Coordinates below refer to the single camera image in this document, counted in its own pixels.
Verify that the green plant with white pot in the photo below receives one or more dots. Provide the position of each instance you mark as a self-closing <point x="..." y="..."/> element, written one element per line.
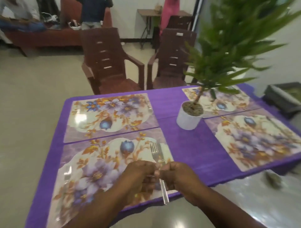
<point x="188" y="119"/>

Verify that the floral placemat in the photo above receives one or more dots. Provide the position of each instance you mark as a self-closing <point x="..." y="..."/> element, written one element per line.
<point x="244" y="101"/>
<point x="94" y="169"/>
<point x="89" y="122"/>
<point x="249" y="141"/>

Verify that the steel table knife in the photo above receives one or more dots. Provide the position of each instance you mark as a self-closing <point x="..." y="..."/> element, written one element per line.
<point x="161" y="150"/>
<point x="278" y="126"/>

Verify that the purple cloth table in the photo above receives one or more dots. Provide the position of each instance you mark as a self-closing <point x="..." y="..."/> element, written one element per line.
<point x="188" y="145"/>

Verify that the person's right hand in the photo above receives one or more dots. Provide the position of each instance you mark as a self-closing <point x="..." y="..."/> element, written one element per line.
<point x="183" y="178"/>

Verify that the red sofa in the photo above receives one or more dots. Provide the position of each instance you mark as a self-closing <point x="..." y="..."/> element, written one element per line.
<point x="47" y="38"/>

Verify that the blue jeans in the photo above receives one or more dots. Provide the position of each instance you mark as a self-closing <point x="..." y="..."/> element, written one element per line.
<point x="25" y="25"/>

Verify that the person's left forearm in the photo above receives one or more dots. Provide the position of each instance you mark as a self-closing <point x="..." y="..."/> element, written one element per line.
<point x="98" y="211"/>

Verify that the wooden folding table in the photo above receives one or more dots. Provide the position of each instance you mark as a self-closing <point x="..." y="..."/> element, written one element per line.
<point x="150" y="12"/>

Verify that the grey plastic tray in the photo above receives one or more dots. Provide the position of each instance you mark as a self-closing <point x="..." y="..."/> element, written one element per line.
<point x="275" y="98"/>

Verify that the person's right forearm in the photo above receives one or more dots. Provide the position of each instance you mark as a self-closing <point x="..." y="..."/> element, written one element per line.
<point x="225" y="211"/>

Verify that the steel fork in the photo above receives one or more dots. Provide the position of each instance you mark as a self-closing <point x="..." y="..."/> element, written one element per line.
<point x="149" y="110"/>
<point x="154" y="150"/>
<point x="67" y="173"/>

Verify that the green cloth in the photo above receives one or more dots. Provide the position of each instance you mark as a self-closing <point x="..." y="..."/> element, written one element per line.
<point x="291" y="94"/>

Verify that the black and white bag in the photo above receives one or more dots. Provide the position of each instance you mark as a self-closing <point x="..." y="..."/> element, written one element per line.
<point x="50" y="11"/>

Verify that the person's left hand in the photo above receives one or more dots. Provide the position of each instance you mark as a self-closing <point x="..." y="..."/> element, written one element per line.
<point x="138" y="180"/>

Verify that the crumpled colourful paper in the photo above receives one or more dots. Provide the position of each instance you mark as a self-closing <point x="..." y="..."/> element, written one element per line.
<point x="274" y="179"/>

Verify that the brown plastic chair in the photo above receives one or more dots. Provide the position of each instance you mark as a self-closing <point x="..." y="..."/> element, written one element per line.
<point x="181" y="22"/>
<point x="171" y="77"/>
<point x="105" y="79"/>

